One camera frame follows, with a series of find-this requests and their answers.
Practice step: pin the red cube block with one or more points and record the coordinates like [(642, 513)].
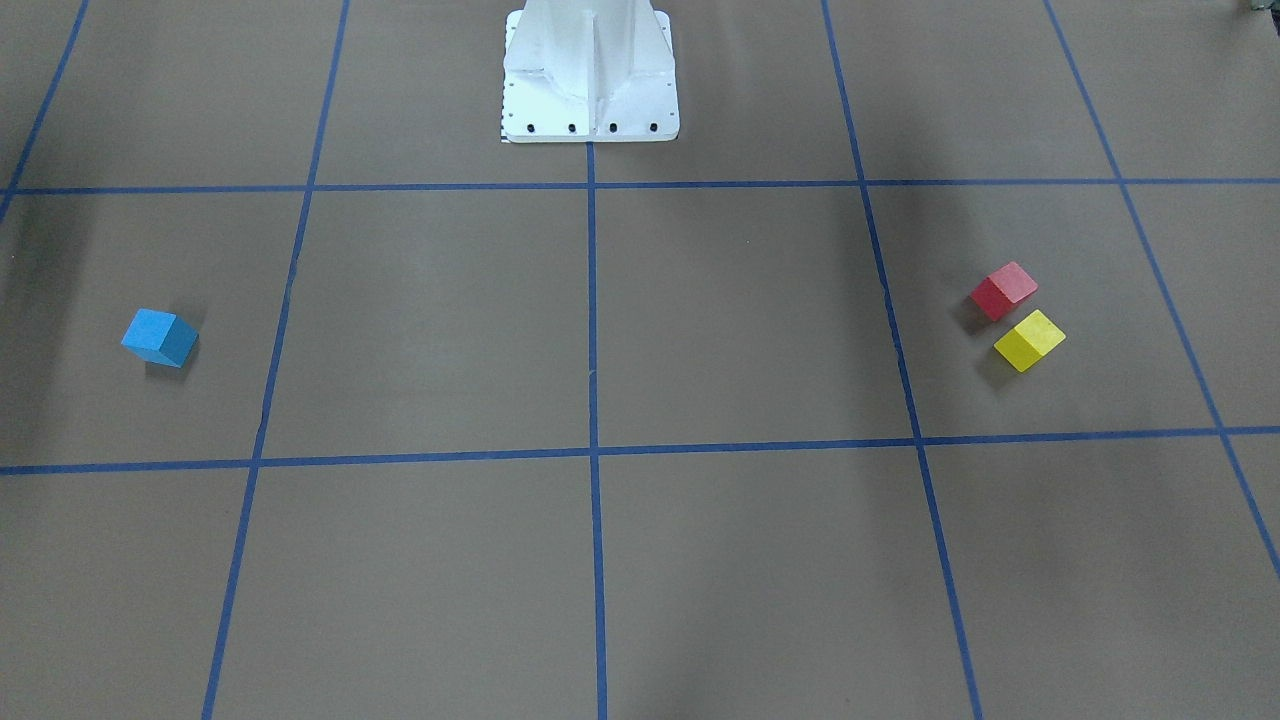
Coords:
[(1001, 291)]

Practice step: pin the blue cube block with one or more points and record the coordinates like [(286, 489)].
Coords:
[(160, 338)]

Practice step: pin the yellow cube block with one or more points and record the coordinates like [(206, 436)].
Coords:
[(1029, 341)]

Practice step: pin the white camera pillar mount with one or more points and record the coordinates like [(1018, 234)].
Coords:
[(589, 72)]

